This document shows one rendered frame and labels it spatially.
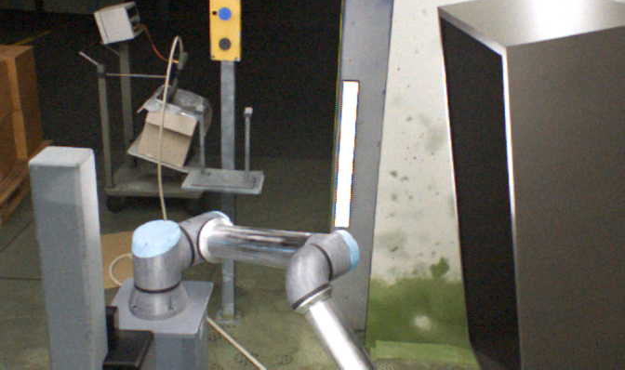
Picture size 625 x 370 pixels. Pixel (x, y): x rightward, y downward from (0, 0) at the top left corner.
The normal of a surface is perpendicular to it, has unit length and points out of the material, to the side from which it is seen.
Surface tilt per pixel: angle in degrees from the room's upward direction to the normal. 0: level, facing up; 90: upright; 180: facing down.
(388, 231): 90
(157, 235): 5
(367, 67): 90
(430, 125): 90
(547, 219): 90
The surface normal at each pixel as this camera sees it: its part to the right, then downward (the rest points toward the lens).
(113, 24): 0.00, 0.36
